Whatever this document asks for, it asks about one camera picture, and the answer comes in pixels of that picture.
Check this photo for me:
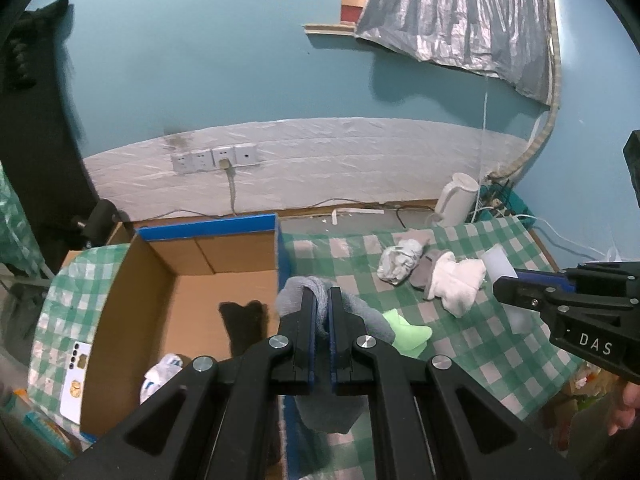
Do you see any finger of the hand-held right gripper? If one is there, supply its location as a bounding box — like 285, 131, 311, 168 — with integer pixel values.
515, 261, 640, 293
492, 274, 640, 316

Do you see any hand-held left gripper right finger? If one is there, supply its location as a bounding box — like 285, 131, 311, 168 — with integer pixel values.
327, 287, 584, 480

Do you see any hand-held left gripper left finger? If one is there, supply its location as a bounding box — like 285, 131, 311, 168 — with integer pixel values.
60, 287, 318, 480

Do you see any black sock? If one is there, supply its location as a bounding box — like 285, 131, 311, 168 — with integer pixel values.
218, 300, 269, 361

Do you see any light green cloth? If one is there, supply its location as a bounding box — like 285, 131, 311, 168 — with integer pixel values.
382, 309, 432, 360

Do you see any white towel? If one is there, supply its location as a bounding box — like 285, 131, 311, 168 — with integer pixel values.
430, 252, 487, 319

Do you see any white grey patterned sock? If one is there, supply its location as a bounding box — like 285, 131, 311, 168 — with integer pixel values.
377, 239, 427, 287

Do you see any taupe sock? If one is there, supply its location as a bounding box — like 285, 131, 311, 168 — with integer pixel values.
411, 249, 454, 302

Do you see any blue-sided cardboard box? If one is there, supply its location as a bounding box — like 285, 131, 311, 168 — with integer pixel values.
80, 212, 294, 479

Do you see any white blue patterned sock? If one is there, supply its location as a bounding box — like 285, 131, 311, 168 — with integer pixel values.
139, 353, 184, 404

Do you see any person's right hand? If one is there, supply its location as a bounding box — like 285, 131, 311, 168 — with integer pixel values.
607, 383, 640, 436

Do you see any green checkered tablecloth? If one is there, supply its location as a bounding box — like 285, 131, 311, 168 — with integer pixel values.
27, 220, 584, 480

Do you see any white power strip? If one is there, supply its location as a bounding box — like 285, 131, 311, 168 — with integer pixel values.
477, 195, 512, 216

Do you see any white electric kettle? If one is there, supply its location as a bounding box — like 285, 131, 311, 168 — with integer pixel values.
432, 172, 481, 229

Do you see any black cylindrical device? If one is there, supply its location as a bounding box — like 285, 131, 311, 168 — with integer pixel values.
75, 199, 122, 250

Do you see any white smartphone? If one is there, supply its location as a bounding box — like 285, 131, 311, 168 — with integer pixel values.
58, 341, 92, 421

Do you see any colourful checkered bag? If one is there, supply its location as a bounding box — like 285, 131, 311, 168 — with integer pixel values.
12, 387, 76, 459

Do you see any silver foil curtain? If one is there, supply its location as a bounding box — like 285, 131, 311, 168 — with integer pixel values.
355, 0, 556, 106

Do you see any wooden window sill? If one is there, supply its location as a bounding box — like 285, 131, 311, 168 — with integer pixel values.
303, 22, 359, 37

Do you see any green checkered hanging cloth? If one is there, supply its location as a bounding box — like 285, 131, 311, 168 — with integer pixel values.
0, 162, 44, 279

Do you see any black hanging coat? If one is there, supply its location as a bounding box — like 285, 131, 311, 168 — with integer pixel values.
0, 0, 101, 282

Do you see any white power cable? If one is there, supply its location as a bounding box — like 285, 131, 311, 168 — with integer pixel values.
516, 213, 609, 257

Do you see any white cable duct piece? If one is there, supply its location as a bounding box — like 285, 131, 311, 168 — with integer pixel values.
329, 205, 386, 226

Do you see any black cable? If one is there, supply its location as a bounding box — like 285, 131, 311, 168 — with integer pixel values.
394, 204, 439, 229

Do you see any striped hose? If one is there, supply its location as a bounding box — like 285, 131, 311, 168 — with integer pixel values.
487, 0, 562, 184

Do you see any grey plug cable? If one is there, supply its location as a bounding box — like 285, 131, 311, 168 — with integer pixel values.
218, 159, 240, 216

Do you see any white pull cord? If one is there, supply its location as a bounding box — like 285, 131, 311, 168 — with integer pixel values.
477, 75, 489, 197

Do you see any white round-hole wall socket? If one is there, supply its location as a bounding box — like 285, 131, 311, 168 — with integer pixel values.
234, 143, 260, 167

